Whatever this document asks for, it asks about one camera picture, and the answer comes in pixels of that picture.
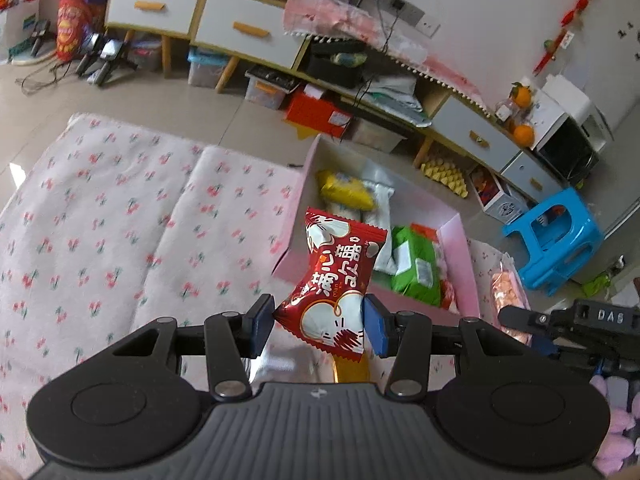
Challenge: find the red lantern decoration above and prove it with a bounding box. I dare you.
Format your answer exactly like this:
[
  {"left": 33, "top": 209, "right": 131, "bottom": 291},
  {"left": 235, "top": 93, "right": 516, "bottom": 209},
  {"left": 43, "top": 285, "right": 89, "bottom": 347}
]
[{"left": 55, "top": 0, "right": 91, "bottom": 62}]

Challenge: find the blue plastic stool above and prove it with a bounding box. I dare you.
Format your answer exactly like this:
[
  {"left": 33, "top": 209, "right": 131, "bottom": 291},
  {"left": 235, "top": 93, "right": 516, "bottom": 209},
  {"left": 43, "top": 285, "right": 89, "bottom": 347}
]
[{"left": 502, "top": 188, "right": 604, "bottom": 296}]

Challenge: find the orange fruit lower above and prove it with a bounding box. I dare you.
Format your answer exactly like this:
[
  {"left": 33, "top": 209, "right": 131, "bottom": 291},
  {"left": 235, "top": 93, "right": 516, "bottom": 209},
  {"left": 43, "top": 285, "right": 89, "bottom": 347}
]
[{"left": 512, "top": 124, "right": 535, "bottom": 148}]

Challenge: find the cherry print table cloth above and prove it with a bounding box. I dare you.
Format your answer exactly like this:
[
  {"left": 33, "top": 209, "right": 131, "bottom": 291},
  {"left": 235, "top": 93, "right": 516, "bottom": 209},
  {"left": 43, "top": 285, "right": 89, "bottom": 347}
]
[{"left": 1, "top": 114, "right": 514, "bottom": 476}]

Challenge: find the red white snack bag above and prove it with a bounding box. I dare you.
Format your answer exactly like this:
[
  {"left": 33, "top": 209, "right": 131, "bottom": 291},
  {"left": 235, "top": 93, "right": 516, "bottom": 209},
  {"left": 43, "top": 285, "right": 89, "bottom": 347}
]
[{"left": 274, "top": 208, "right": 387, "bottom": 362}]

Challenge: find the yellow snack bag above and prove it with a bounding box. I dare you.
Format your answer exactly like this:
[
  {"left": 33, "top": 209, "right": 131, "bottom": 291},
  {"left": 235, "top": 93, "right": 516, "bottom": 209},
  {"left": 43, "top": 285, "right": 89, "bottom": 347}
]
[{"left": 316, "top": 170, "right": 376, "bottom": 211}]

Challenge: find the pink cardboard box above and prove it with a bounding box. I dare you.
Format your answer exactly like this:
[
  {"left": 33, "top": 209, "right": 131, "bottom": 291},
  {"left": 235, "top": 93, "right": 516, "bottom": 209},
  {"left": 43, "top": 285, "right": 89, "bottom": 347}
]
[{"left": 271, "top": 133, "right": 482, "bottom": 319}]

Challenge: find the green snack package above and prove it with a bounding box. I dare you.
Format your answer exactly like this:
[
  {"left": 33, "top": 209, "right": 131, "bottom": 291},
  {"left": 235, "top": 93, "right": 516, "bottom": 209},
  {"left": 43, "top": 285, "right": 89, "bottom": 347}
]
[{"left": 390, "top": 226, "right": 442, "bottom": 307}]

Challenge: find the gold snack bar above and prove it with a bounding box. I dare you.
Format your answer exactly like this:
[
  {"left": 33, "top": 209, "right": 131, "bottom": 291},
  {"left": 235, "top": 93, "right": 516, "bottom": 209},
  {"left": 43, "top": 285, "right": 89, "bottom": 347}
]
[{"left": 333, "top": 353, "right": 371, "bottom": 384}]

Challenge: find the red box under cabinet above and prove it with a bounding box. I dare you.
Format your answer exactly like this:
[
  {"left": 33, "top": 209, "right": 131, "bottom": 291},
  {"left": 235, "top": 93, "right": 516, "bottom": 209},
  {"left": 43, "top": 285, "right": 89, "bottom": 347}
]
[{"left": 284, "top": 90, "right": 352, "bottom": 138}]

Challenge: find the orange fruit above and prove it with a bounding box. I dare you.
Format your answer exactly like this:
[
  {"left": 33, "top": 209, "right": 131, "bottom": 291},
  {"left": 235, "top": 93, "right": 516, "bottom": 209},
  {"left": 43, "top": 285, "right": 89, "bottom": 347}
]
[
  {"left": 512, "top": 124, "right": 535, "bottom": 148},
  {"left": 510, "top": 82, "right": 533, "bottom": 110}
]

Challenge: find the white microwave oven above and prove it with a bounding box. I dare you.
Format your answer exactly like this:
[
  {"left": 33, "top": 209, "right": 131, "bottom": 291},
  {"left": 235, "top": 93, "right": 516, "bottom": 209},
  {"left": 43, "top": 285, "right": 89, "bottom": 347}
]
[{"left": 526, "top": 75, "right": 613, "bottom": 188}]

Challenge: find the pink wafer snack package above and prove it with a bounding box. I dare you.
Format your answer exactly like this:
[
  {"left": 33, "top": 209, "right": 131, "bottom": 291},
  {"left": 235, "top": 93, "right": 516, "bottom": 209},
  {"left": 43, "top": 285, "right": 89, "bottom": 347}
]
[{"left": 490, "top": 260, "right": 532, "bottom": 344}]

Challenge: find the orange fruit upper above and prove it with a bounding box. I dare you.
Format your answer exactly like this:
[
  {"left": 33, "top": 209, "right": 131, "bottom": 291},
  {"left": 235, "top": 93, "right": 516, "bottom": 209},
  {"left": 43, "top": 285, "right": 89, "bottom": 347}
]
[{"left": 510, "top": 82, "right": 533, "bottom": 110}]

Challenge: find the yellow egg tray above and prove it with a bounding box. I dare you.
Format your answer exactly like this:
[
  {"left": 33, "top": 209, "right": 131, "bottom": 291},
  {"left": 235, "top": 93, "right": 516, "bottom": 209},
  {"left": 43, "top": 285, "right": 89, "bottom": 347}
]
[{"left": 420, "top": 157, "right": 469, "bottom": 198}]

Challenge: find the pink cherry cloth on cabinet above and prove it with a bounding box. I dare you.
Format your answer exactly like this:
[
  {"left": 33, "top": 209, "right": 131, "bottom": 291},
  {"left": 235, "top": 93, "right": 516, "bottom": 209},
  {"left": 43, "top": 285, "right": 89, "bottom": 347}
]
[{"left": 283, "top": 0, "right": 490, "bottom": 115}]

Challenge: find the purple gloved right hand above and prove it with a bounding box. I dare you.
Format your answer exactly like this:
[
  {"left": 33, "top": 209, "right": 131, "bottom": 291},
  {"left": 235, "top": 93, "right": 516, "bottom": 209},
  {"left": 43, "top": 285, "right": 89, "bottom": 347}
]
[{"left": 590, "top": 375, "right": 639, "bottom": 477}]

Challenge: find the white printed carton box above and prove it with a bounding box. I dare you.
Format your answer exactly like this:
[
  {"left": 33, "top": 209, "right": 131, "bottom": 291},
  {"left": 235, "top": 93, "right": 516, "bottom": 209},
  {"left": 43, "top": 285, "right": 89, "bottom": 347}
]
[{"left": 469, "top": 165, "right": 529, "bottom": 224}]

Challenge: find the wooden cabinet with white drawers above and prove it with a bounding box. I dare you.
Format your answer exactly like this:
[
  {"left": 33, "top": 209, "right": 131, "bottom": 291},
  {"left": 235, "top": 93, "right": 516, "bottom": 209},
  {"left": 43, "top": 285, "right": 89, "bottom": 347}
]
[{"left": 105, "top": 0, "right": 563, "bottom": 202}]

